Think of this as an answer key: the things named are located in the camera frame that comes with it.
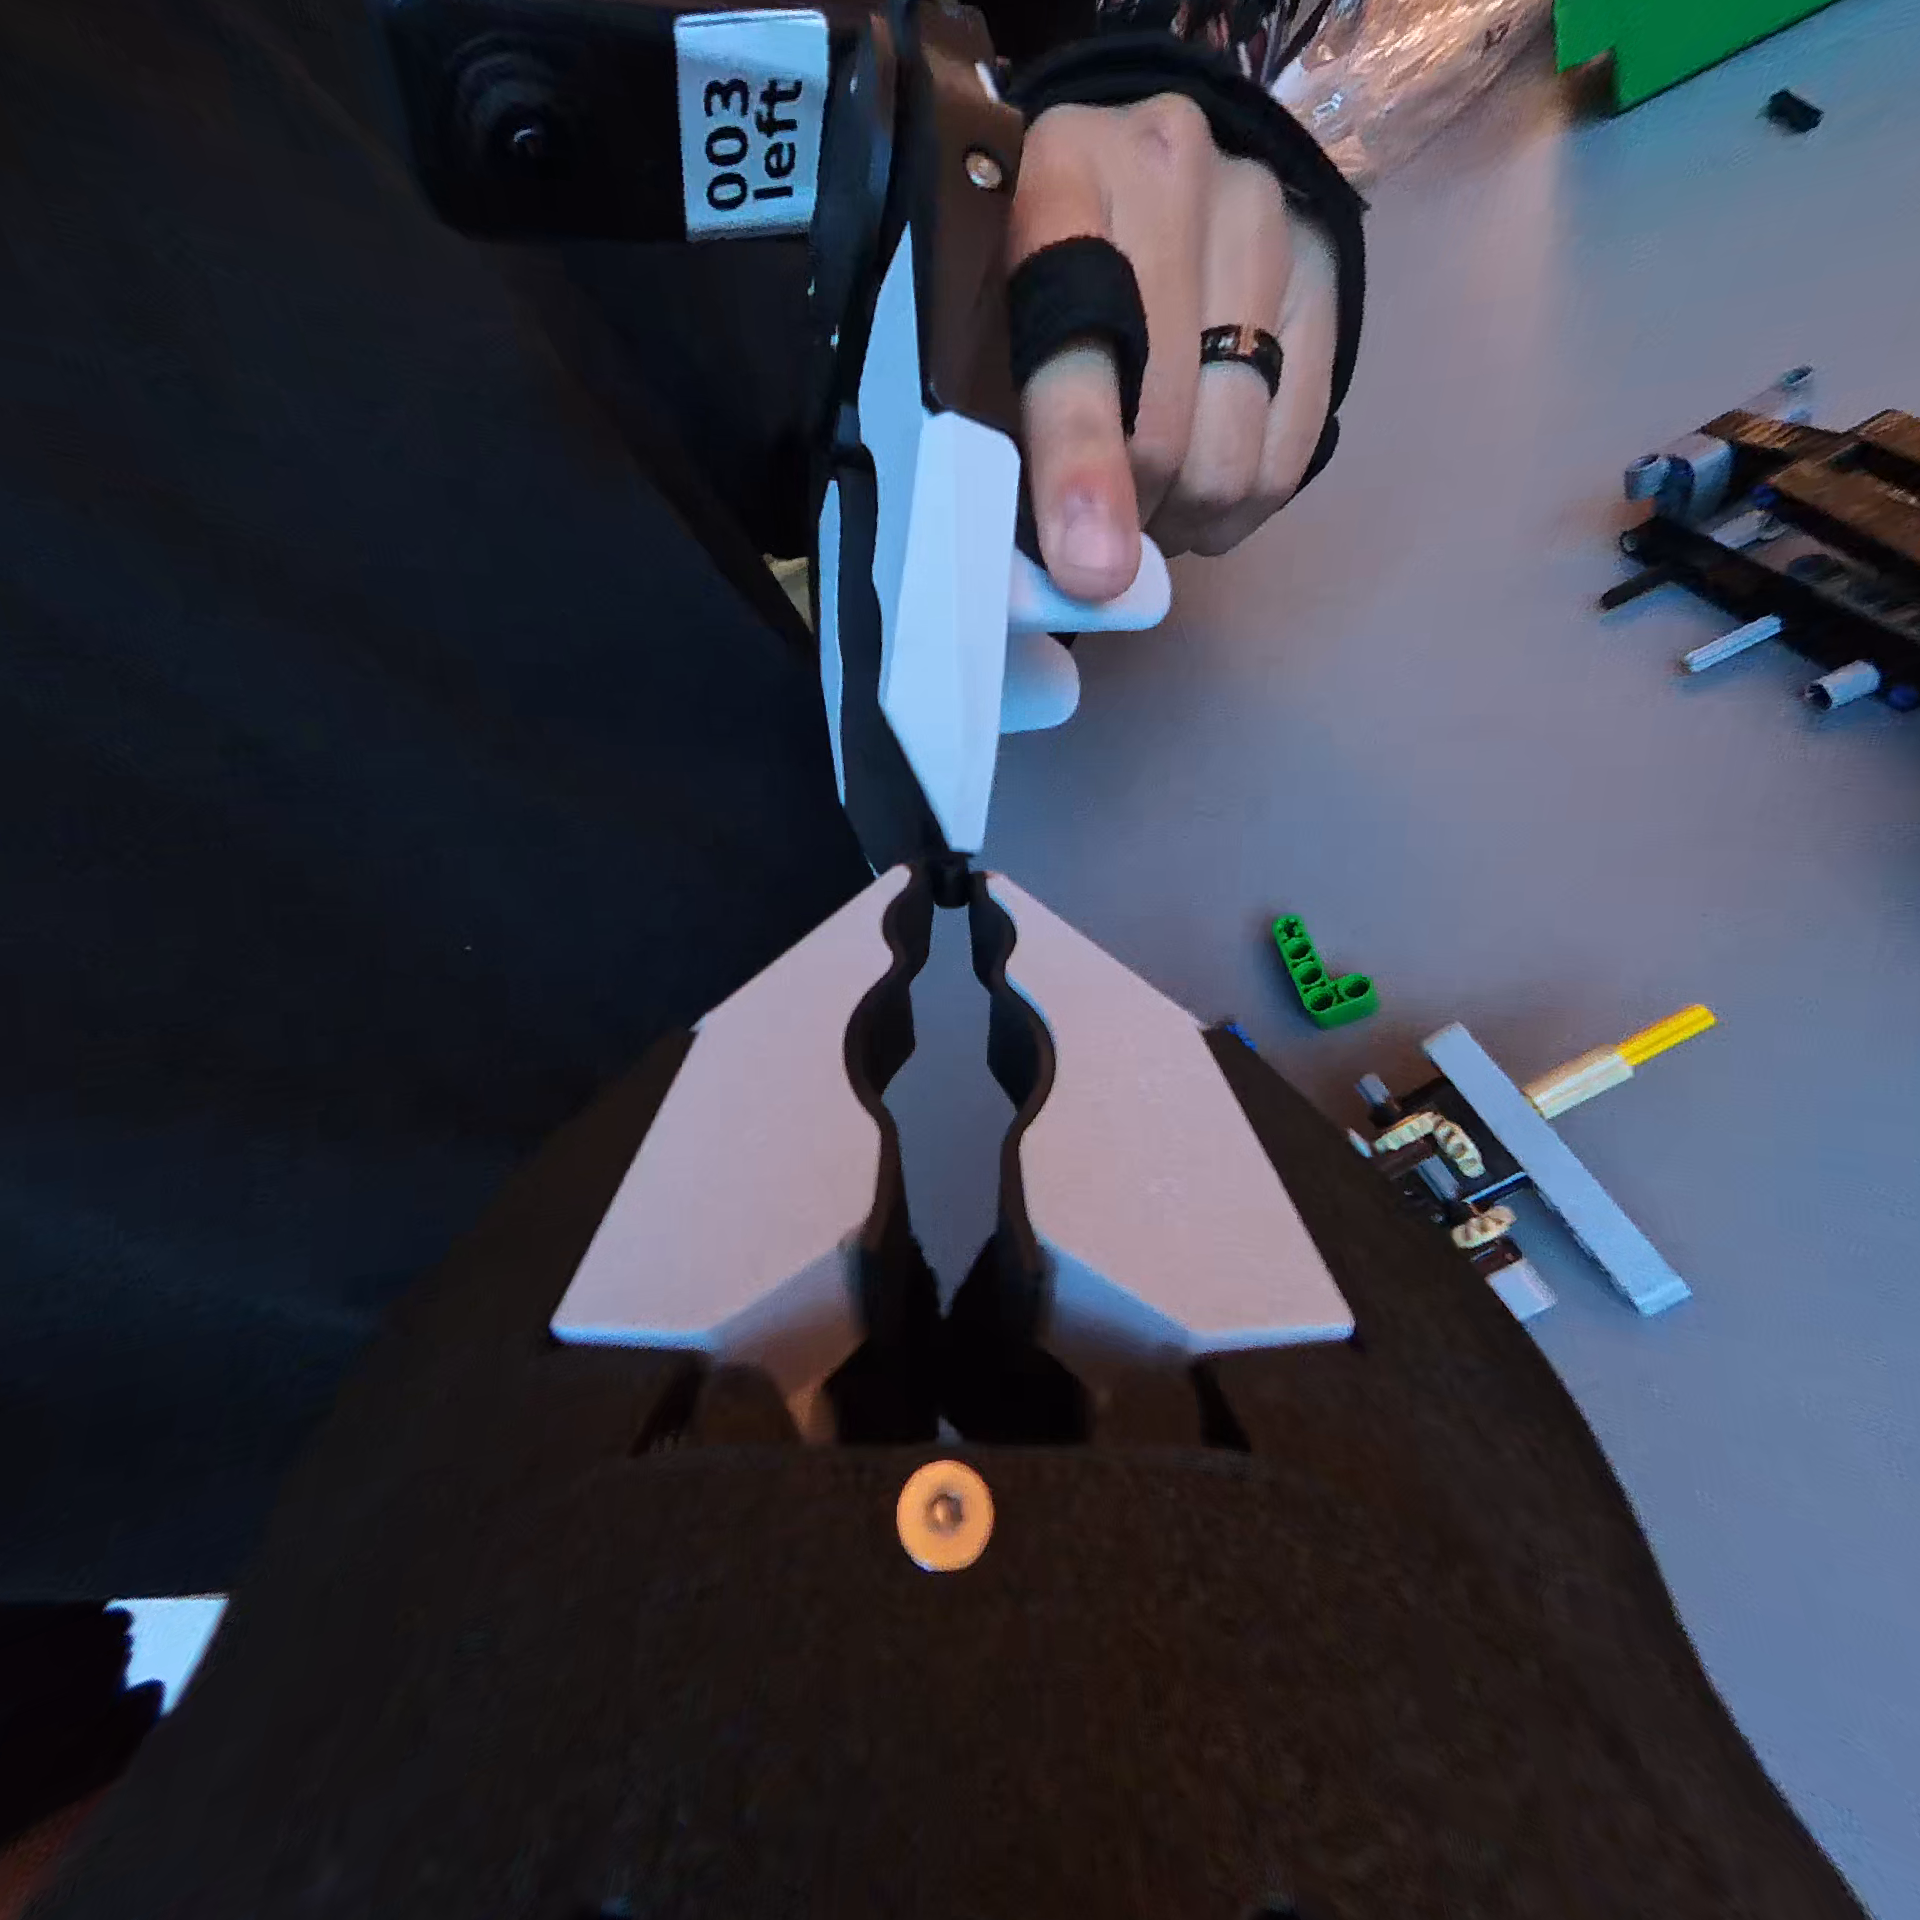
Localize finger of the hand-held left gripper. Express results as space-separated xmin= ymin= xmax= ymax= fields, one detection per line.
xmin=813 ymin=435 xmax=943 ymax=879
xmin=854 ymin=225 xmax=1174 ymax=863

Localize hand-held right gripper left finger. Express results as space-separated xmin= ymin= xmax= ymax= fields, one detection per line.
xmin=549 ymin=861 xmax=923 ymax=1427

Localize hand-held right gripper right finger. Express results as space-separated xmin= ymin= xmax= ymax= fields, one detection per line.
xmin=970 ymin=871 xmax=1357 ymax=1366

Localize lego gear subassembly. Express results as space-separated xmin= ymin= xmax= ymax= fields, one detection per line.
xmin=1346 ymin=1001 xmax=1719 ymax=1322

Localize white black lego truck model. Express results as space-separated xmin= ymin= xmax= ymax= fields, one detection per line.
xmin=1598 ymin=363 xmax=1920 ymax=719

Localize green lego angle beam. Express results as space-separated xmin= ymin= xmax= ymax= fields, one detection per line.
xmin=1270 ymin=914 xmax=1374 ymax=1030

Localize person's left hand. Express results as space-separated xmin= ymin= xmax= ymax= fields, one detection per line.
xmin=1006 ymin=37 xmax=1368 ymax=606

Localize clear plastic bags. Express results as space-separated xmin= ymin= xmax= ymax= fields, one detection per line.
xmin=1276 ymin=0 xmax=1560 ymax=186

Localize green plastic bin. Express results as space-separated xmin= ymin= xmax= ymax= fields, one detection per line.
xmin=1551 ymin=0 xmax=1839 ymax=119

